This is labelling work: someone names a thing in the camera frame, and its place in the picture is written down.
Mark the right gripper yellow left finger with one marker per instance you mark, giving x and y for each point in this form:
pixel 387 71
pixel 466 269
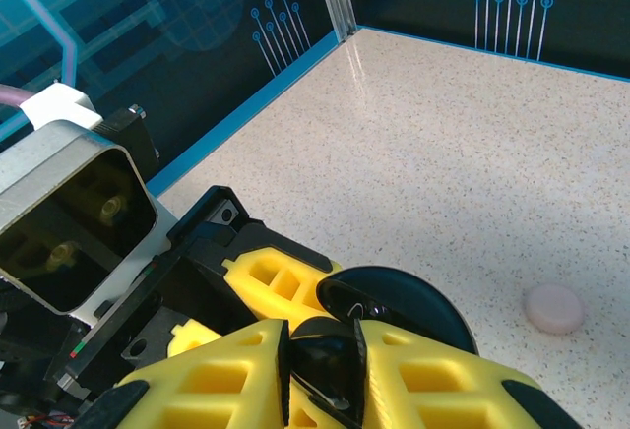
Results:
pixel 207 389

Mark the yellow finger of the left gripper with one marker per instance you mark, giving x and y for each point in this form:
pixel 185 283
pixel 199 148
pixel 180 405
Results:
pixel 192 338
pixel 295 296

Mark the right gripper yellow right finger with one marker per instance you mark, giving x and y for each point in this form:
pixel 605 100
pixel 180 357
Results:
pixel 443 389

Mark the black earbud charging case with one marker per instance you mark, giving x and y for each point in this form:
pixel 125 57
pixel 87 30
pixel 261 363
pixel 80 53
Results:
pixel 394 301

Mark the small white round object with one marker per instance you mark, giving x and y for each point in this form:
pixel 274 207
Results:
pixel 553 308

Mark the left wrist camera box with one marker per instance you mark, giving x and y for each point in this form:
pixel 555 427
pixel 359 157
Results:
pixel 49 163

